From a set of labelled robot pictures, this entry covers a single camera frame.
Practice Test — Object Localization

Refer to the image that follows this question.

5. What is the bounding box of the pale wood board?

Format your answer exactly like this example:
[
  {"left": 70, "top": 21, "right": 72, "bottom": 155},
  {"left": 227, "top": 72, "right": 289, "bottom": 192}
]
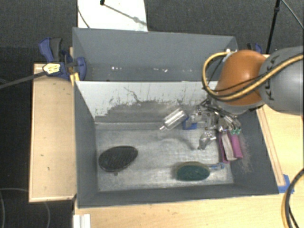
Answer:
[{"left": 28, "top": 63, "right": 78, "bottom": 203}]

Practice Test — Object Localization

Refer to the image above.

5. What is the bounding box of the green scrub pad blue handle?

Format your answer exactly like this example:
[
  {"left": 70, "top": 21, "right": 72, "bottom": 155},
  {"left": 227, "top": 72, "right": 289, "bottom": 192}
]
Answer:
[{"left": 171, "top": 161, "right": 225, "bottom": 181}]

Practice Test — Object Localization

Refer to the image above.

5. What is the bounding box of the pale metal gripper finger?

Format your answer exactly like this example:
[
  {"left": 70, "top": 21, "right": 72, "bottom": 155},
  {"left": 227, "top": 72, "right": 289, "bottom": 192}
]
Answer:
[{"left": 197, "top": 130, "right": 217, "bottom": 151}]

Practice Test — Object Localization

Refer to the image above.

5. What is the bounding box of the grey metal bin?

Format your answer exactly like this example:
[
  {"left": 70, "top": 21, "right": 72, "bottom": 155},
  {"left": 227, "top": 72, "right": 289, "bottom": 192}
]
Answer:
[{"left": 72, "top": 27, "right": 280, "bottom": 209}]

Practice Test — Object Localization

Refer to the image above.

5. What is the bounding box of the silver metal cylinder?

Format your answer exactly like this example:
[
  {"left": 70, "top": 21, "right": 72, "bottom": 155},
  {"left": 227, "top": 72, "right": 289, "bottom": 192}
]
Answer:
[{"left": 159, "top": 108, "right": 189, "bottom": 132}]

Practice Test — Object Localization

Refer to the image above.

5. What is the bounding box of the black oval brush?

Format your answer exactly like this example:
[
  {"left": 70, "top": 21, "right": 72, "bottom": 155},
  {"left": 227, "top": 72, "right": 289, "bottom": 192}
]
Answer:
[{"left": 98, "top": 145, "right": 139, "bottom": 173}]

